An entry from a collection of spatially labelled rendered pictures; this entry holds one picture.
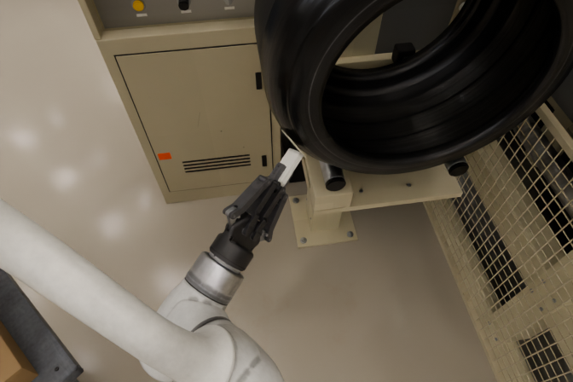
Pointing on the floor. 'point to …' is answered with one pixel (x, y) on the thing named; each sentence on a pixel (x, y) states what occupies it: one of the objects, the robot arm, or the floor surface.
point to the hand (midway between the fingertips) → (286, 166)
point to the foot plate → (343, 234)
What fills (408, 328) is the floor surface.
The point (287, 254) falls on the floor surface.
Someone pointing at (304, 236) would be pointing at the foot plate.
